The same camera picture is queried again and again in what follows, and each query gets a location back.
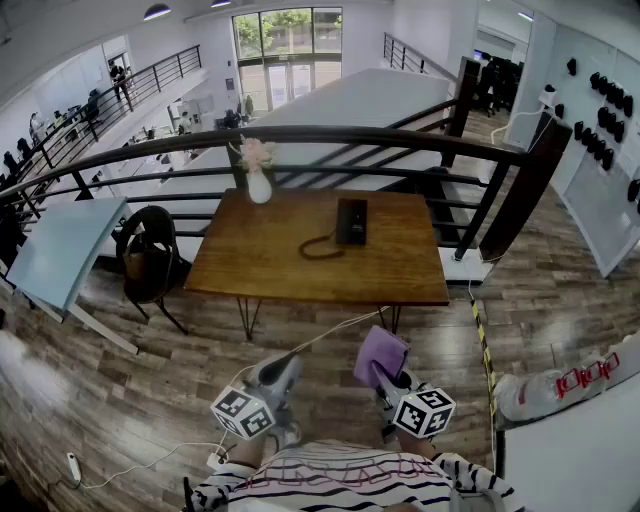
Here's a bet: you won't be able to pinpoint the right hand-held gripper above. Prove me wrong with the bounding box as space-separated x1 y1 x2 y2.
372 361 457 444

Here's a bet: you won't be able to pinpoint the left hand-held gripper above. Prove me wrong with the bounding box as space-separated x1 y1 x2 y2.
209 352 304 441

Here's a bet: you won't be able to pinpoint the purple cloth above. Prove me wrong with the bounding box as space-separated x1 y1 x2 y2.
353 324 411 389

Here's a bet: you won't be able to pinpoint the black telephone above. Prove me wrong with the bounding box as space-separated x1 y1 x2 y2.
334 197 370 247

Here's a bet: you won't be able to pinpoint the person's left forearm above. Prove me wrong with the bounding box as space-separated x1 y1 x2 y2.
230 433 267 467

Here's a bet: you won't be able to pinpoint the person's right forearm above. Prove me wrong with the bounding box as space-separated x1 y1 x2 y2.
394 432 437 459

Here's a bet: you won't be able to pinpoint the yellow black hazard tape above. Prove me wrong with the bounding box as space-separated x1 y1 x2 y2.
468 297 499 419

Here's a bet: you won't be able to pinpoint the wooden table with metal legs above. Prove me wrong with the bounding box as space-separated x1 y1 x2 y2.
183 187 451 342

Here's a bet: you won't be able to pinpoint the striped shirt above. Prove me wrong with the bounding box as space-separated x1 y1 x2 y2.
181 439 517 512

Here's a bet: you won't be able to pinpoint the brown bag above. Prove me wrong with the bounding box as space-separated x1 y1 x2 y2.
122 231 172 297

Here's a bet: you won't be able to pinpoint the white vase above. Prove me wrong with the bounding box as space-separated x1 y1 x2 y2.
246 168 274 205

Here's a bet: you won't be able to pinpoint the black round-backed chair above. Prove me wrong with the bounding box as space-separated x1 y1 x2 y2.
115 204 192 337

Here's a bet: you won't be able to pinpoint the white table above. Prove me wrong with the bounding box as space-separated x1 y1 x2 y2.
492 329 640 512

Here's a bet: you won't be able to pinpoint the pink flowers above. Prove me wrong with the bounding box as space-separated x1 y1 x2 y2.
228 134 279 174

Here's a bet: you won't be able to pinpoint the black metal railing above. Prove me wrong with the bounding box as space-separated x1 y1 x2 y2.
0 124 526 264

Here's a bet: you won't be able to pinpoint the light blue table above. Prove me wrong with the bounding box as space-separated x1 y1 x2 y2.
5 195 142 357

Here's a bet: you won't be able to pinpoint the glass entrance doors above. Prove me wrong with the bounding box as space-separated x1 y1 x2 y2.
231 6 344 113

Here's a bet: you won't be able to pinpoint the white pegboard with black items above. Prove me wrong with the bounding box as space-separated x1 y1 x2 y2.
542 23 640 279

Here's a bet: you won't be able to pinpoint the black balcony railing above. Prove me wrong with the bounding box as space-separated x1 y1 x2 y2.
0 44 204 201
382 31 459 82

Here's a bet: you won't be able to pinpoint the thin white gripper cable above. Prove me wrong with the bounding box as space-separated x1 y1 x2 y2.
228 305 392 396

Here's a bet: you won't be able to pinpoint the black coiled cord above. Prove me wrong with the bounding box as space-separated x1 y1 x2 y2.
298 230 347 261

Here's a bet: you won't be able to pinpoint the white post base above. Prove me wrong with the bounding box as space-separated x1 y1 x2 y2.
438 246 495 285

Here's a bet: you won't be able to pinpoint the white power strip cable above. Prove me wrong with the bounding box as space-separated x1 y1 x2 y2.
78 430 229 490

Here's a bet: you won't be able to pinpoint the dark wooden post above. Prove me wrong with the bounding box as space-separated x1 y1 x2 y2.
441 55 482 169
478 116 574 262

